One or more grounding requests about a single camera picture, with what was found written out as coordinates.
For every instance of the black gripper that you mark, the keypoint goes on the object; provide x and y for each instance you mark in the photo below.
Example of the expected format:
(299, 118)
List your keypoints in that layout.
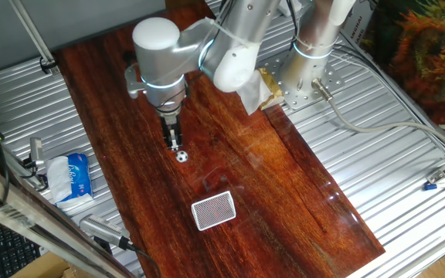
(171, 123)

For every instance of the small black-white soccer ball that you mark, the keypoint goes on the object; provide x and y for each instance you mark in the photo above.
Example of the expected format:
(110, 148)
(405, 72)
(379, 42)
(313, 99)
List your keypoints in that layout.
(182, 156)

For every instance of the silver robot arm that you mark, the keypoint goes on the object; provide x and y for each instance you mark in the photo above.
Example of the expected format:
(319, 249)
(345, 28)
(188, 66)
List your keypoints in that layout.
(242, 38)

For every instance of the glossy brown wooden board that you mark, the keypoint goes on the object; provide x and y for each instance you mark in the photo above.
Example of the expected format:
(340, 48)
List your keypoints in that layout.
(265, 173)

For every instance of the gold and white tissue pack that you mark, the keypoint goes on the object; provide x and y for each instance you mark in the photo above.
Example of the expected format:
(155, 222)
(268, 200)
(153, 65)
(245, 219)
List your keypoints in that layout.
(265, 92)

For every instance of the blue and white tissue pack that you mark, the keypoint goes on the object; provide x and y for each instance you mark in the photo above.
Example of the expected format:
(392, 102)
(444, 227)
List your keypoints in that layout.
(77, 173)

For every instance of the aluminium profile with black clamp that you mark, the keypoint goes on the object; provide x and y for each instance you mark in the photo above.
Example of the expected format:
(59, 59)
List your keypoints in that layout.
(33, 36)

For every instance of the brown cardboard box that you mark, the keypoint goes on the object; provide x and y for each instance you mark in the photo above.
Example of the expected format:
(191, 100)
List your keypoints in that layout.
(45, 268)

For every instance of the black keyboard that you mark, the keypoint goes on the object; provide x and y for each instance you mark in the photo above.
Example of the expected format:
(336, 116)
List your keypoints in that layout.
(10, 251)

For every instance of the white printed box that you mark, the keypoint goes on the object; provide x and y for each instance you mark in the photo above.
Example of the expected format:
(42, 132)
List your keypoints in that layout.
(357, 23)

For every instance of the colourful orange-green cloth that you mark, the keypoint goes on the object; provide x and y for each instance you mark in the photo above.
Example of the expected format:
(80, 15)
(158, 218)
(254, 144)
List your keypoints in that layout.
(419, 58)

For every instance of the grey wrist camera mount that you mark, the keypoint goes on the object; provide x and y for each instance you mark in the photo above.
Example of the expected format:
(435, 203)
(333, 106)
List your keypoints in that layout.
(131, 85)

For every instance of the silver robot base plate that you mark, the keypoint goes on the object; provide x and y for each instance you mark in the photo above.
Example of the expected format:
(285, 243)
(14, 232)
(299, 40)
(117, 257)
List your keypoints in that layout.
(303, 100)

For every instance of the small grey camera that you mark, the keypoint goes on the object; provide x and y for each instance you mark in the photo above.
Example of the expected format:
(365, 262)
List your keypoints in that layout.
(36, 148)

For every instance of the diagonal metal frame bar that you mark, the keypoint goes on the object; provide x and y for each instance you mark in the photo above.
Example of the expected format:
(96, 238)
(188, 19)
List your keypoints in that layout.
(33, 216)

